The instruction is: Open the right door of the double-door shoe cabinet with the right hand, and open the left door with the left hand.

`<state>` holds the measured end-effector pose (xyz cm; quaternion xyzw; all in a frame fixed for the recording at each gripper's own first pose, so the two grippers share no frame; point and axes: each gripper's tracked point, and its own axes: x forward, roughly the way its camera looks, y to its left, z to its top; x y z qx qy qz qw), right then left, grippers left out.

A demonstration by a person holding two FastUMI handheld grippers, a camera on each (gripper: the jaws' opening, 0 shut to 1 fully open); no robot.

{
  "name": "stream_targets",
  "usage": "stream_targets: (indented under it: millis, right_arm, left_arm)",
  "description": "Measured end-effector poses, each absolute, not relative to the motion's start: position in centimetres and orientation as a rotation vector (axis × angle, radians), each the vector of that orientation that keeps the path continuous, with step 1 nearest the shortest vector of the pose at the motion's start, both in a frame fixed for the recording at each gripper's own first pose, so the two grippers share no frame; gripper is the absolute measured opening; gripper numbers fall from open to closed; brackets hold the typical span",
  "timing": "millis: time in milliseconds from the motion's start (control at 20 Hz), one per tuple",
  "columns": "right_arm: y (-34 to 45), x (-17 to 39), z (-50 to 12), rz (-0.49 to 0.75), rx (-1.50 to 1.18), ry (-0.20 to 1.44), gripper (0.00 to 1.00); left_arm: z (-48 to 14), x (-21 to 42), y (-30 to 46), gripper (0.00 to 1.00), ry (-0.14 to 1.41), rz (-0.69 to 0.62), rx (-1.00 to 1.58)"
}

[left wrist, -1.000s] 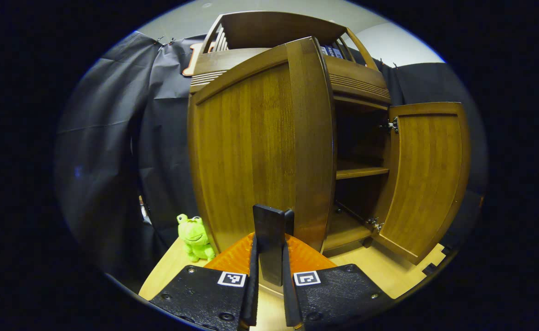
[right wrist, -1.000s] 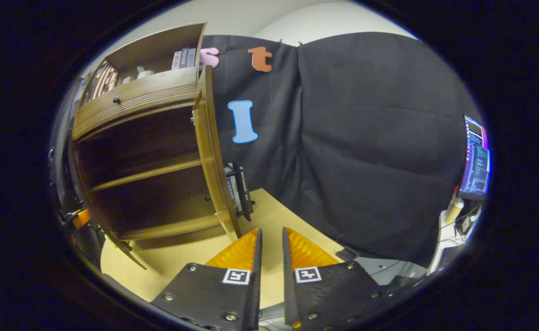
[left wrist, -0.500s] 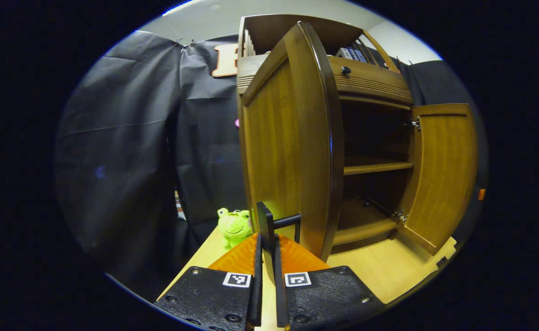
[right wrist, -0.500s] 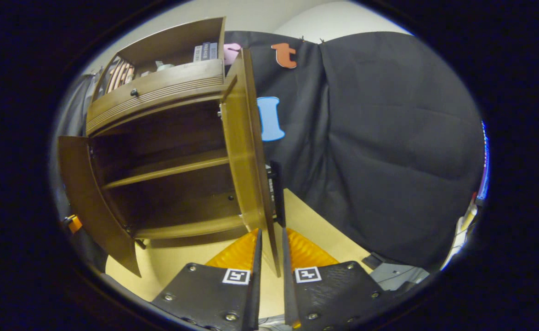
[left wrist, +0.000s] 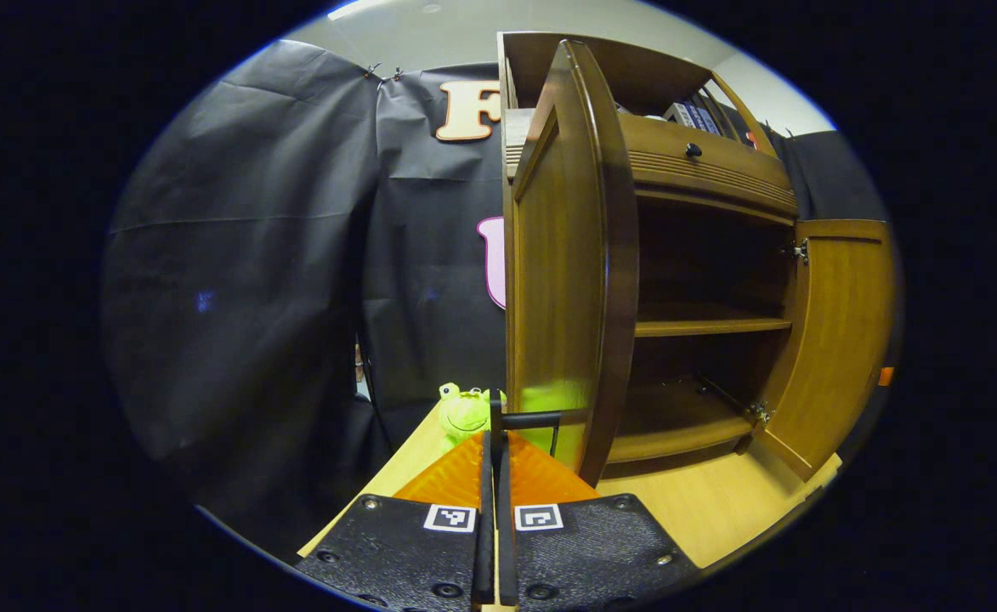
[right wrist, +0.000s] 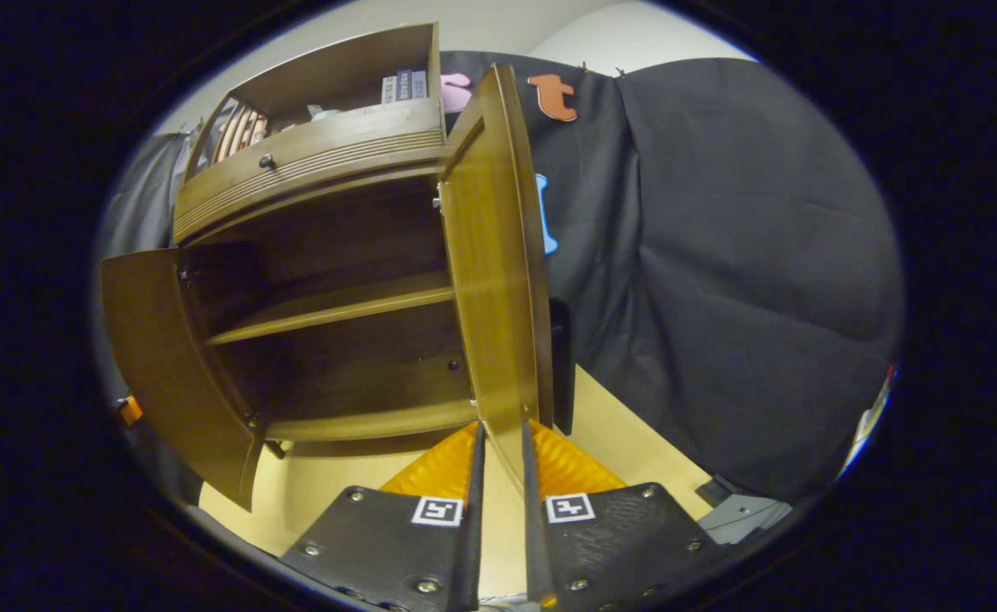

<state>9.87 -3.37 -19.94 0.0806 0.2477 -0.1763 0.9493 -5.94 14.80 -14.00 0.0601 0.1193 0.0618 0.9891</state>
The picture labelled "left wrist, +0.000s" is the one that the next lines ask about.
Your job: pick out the dark blue book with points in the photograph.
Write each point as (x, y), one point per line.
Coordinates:
(702, 117)

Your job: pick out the metal door hinge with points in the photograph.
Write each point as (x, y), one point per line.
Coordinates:
(757, 414)
(797, 251)

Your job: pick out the ceiling light panel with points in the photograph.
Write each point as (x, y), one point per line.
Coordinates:
(354, 8)

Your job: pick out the green frog plush toy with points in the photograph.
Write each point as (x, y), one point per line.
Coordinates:
(464, 414)

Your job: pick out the round black drawer knob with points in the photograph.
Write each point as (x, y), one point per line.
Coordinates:
(693, 150)

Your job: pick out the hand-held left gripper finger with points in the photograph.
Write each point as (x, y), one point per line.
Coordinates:
(506, 544)
(485, 544)

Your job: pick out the wooden inner cabinet shelf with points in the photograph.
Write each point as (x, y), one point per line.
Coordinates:
(702, 326)

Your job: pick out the wooden double-door shoe cabinet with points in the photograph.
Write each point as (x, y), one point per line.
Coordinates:
(625, 72)

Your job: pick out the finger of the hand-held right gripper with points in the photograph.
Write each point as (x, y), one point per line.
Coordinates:
(886, 376)

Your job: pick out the black backdrop cloth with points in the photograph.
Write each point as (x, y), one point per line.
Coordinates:
(235, 255)

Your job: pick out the wooden ribbed cabinet drawer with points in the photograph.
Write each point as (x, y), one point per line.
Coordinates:
(719, 174)

